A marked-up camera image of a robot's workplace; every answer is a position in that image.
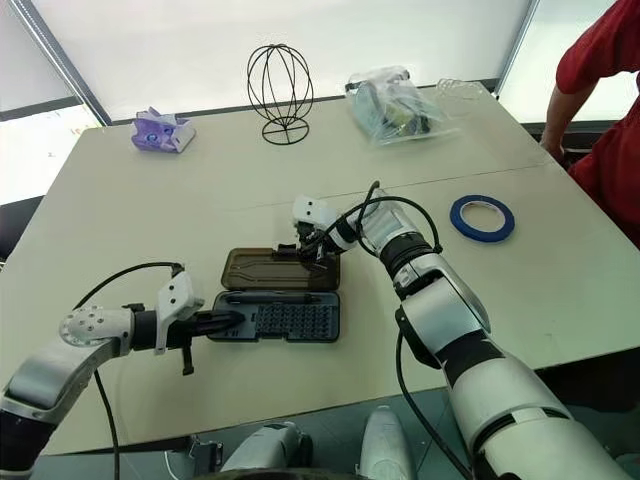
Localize dark screwdriver bit case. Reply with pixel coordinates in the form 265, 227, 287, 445
205, 247, 344, 347

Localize white robot leg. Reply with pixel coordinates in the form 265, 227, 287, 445
358, 404, 415, 480

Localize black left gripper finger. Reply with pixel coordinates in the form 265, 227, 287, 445
198, 309, 247, 325
198, 322, 243, 342

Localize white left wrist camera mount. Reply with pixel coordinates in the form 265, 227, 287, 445
153, 272, 206, 357

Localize black window frame bar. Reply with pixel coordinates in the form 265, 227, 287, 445
8, 0, 114, 126

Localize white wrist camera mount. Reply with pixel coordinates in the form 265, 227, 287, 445
290, 196, 335, 235
153, 272, 206, 357

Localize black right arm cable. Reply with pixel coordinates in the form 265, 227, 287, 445
349, 180, 445, 261

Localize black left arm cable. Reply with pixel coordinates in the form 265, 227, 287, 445
72, 261, 187, 480

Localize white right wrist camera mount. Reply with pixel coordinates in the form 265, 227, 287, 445
290, 196, 335, 235

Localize silver robot leg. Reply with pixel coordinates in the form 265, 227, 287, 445
219, 421, 314, 480

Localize person in red shirt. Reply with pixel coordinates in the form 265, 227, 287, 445
540, 0, 640, 243

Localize blue tape roll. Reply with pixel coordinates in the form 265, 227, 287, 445
448, 194, 516, 244

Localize black wire head stand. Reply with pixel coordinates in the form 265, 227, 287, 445
246, 43, 316, 147

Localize purple tissue box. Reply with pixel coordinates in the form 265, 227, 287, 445
129, 105, 196, 153

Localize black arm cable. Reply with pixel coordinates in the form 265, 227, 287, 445
349, 180, 445, 261
72, 261, 187, 480

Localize clear plastic bag with items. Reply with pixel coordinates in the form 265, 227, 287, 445
344, 64, 461, 148

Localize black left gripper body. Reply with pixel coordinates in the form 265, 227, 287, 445
162, 309, 217, 377

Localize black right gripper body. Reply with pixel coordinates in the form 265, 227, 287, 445
294, 221, 331, 257

